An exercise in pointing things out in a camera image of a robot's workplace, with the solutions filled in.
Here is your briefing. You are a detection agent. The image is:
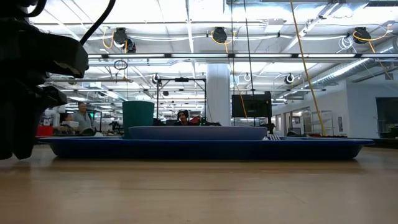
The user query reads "yellow hanging cable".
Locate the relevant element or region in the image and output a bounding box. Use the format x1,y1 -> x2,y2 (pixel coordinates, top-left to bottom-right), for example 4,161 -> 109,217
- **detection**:
289,0 -> 327,137

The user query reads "black background rig frame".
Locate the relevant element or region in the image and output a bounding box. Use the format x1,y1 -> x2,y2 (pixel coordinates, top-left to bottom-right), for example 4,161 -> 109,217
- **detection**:
156,77 -> 208,125

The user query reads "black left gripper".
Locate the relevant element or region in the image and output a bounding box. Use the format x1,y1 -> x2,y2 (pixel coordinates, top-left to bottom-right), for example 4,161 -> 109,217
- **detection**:
0,18 -> 90,160

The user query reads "red box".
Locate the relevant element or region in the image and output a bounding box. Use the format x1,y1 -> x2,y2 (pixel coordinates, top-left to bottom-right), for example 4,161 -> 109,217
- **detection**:
36,124 -> 54,138

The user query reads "black aluminium table frame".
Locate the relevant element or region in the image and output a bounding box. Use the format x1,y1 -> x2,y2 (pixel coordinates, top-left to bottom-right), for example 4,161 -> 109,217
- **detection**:
371,138 -> 398,149

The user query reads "blue plastic tray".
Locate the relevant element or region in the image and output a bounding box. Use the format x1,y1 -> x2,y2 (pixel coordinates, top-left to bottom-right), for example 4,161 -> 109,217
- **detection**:
39,136 -> 375,161

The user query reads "black monitor on stand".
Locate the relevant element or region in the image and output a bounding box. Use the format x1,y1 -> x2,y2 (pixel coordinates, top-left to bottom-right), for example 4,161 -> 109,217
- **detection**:
231,93 -> 276,134

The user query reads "ceiling light strip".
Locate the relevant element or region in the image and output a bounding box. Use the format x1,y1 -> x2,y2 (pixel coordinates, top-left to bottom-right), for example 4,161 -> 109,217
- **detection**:
298,53 -> 356,59
235,53 -> 293,59
170,53 -> 229,59
108,53 -> 165,59
361,53 -> 398,59

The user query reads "white structural column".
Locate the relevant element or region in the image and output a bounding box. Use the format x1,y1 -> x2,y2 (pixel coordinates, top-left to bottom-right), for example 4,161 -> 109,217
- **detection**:
206,63 -> 231,127

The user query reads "silver ventilation duct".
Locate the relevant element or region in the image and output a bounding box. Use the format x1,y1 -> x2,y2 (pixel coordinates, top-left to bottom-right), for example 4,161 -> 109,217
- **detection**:
303,40 -> 398,90

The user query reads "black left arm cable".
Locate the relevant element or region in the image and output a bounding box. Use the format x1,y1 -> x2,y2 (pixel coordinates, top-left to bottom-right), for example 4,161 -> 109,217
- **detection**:
80,0 -> 116,46

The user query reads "green plastic cup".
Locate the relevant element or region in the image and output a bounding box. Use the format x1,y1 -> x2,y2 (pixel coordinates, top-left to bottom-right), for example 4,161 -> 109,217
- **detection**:
121,100 -> 155,139

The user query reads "dark glass door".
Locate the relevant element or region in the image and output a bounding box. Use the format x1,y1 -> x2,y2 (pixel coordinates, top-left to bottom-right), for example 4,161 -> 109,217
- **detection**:
375,97 -> 398,139

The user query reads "lavender round plate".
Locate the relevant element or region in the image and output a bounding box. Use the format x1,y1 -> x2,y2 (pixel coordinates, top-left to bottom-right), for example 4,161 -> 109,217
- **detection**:
128,125 -> 269,141

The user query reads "thin black hanging cable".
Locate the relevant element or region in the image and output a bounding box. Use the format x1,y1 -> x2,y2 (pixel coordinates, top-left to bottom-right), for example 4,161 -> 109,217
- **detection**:
230,0 -> 235,94

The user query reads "white machine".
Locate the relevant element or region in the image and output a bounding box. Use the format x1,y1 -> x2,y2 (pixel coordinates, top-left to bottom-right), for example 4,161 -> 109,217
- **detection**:
44,105 -> 67,126

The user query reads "black hanging cable with coil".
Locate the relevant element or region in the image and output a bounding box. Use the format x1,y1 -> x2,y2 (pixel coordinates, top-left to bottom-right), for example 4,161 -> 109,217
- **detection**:
242,0 -> 256,94

